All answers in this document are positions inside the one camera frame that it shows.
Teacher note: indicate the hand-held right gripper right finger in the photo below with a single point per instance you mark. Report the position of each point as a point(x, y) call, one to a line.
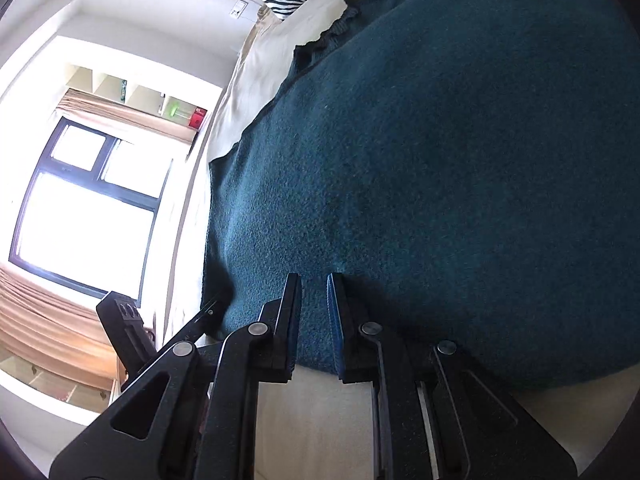
point(390, 400)

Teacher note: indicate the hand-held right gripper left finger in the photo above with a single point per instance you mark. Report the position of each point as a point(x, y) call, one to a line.
point(240, 385)

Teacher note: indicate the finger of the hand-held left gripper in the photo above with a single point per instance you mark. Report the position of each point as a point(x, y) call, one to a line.
point(197, 322)
point(125, 325)

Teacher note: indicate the dark teal knit sweater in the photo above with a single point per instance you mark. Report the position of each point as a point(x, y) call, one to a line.
point(425, 160)

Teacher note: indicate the tan curtain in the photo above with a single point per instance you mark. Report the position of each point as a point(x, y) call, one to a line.
point(50, 320)
point(130, 117)

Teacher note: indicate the wooden drawer cabinet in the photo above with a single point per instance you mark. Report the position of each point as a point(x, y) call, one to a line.
point(65, 385)

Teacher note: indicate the black framed window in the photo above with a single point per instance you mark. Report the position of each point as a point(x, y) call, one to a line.
point(85, 210)

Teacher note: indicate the red box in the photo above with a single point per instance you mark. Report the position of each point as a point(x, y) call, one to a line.
point(197, 118)

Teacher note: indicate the green stool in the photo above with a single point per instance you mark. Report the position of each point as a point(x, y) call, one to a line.
point(174, 109)

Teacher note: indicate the white shelf unit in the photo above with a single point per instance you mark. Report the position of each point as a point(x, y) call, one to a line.
point(140, 92)

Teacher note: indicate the bed with cream sheet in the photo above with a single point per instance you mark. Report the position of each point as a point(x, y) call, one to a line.
point(260, 85)

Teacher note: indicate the white wall socket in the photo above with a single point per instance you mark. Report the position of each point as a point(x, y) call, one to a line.
point(238, 9)

